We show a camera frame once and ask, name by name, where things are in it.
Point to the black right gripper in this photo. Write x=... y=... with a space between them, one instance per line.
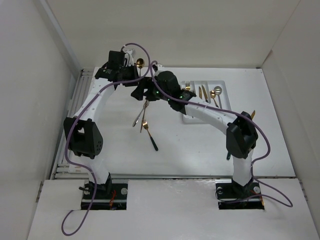
x=144 y=83

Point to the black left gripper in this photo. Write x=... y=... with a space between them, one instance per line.
x=133 y=69

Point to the gold spoon green handle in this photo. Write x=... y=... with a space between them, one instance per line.
x=140 y=63
x=213 y=97

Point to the silver fork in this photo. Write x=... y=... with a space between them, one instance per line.
x=138 y=116

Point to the gold fork green handle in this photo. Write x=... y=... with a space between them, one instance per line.
x=228 y=156
x=146 y=127
x=188 y=86

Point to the silver spoon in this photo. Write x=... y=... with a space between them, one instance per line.
x=218 y=92

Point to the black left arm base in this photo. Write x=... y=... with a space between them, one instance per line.
x=113 y=199

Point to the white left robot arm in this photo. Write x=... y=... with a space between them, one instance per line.
x=84 y=141

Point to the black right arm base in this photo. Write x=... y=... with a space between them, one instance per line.
x=232 y=196

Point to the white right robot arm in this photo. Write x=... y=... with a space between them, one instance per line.
x=238 y=128

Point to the white plastic cutlery tray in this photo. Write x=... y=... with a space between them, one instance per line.
x=210 y=85

